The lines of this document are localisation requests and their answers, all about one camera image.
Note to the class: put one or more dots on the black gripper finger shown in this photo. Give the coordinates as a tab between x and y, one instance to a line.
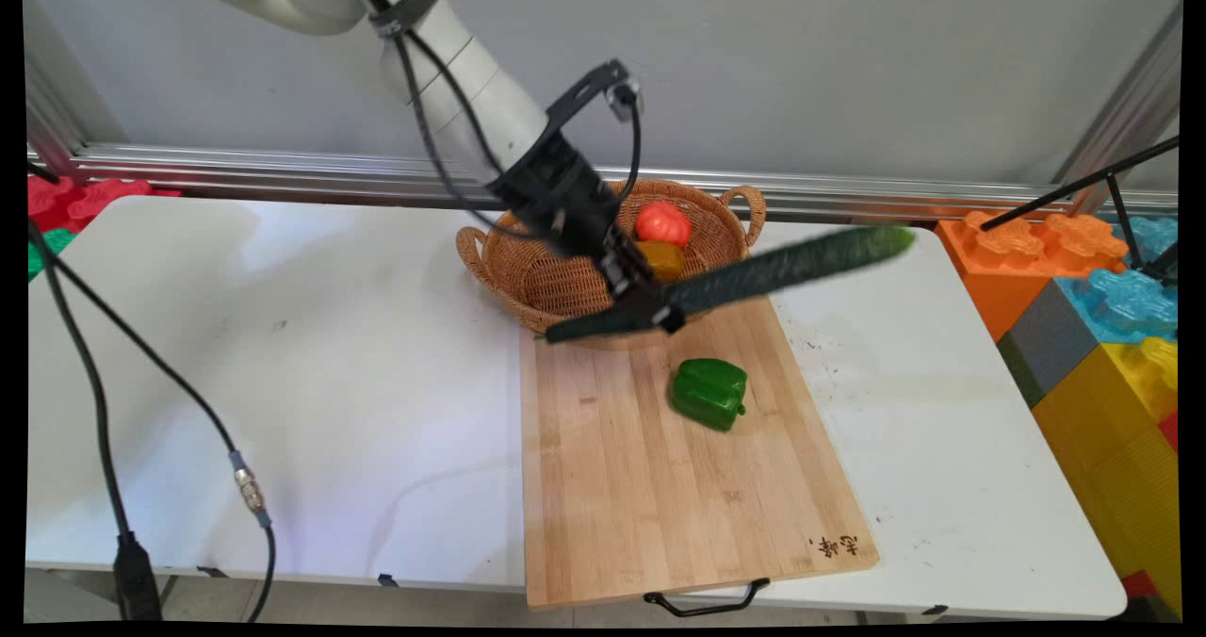
671	319
633	265

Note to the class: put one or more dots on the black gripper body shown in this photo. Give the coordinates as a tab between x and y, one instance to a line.
561	194

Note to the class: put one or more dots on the dark green cucumber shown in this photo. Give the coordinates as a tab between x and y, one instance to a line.
801	265

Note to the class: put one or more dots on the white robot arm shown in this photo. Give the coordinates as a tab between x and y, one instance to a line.
443	62

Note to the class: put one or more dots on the yellow-brown bell pepper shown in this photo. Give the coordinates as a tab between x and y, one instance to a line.
665	260

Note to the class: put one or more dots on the red-orange tomato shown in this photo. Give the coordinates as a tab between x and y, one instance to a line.
662	224

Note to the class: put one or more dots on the green bell pepper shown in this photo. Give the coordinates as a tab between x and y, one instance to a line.
707	392

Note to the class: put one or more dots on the brown wicker basket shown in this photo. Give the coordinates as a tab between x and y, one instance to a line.
537	279

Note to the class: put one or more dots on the wooden cutting board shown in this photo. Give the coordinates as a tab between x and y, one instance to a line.
641	486

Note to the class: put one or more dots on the orange giant building block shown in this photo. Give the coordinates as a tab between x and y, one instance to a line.
999	279

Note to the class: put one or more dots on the black tripod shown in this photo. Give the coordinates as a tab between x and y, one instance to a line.
1036	205

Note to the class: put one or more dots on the grey giant building block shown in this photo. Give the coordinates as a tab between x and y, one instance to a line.
1055	335

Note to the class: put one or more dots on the blue giant building block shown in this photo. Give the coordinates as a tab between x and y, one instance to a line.
1121	307
1154	236

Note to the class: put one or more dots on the yellow giant building block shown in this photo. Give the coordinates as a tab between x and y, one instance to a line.
1112	449

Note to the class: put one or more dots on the red giant building block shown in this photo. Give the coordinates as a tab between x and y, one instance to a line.
85	199

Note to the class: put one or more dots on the green giant building block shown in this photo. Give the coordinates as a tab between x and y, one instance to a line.
52	243

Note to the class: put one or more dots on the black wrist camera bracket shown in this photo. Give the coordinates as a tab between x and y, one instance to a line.
579	90

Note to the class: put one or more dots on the small silver wrist camera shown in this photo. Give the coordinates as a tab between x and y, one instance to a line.
624	96

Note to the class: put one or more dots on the horizontal aluminium frame rail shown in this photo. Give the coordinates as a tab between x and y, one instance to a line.
283	171

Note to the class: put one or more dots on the aluminium frame post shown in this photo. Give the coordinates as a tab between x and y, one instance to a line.
47	119
1121	119

